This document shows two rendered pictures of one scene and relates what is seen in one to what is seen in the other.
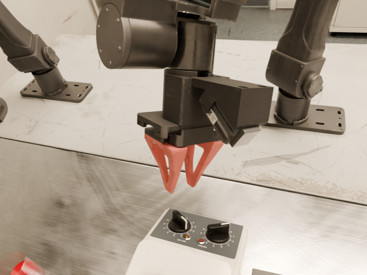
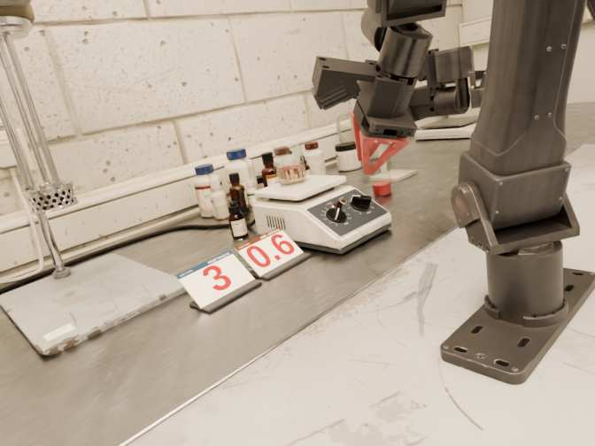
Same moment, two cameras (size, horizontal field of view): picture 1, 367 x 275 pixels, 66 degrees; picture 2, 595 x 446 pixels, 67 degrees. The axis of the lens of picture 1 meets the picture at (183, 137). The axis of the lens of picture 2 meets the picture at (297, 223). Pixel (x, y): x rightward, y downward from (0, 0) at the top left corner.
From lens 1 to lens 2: 0.77 m
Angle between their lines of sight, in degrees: 93
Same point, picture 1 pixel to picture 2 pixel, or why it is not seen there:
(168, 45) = (371, 32)
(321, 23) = (490, 97)
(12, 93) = not seen: outside the picture
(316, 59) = (481, 164)
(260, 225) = (343, 264)
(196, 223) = (357, 214)
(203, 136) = (359, 117)
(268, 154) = (438, 281)
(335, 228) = (299, 299)
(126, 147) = not seen: hidden behind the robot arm
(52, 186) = not seen: hidden behind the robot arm
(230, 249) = (317, 213)
